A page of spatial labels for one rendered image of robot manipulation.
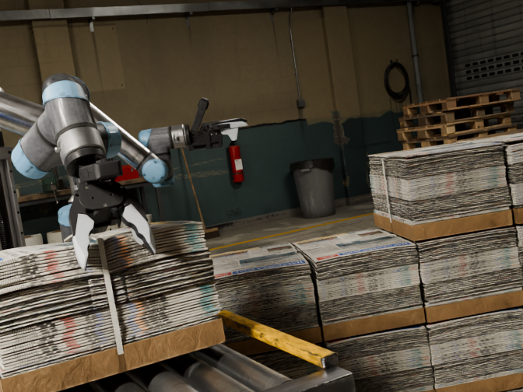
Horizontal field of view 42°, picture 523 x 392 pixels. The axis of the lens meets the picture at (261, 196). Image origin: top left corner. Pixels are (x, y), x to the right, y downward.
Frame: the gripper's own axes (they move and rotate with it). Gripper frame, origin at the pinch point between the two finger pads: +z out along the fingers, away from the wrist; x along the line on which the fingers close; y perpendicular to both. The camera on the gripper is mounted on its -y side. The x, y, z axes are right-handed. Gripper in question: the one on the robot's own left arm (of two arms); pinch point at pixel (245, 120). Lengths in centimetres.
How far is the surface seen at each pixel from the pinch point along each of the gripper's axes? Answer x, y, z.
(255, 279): 54, 36, -3
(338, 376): 130, 26, 8
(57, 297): 120, 10, -34
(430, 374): 53, 71, 41
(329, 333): 54, 54, 14
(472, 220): 47, 30, 58
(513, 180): 44, 22, 71
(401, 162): 42, 13, 41
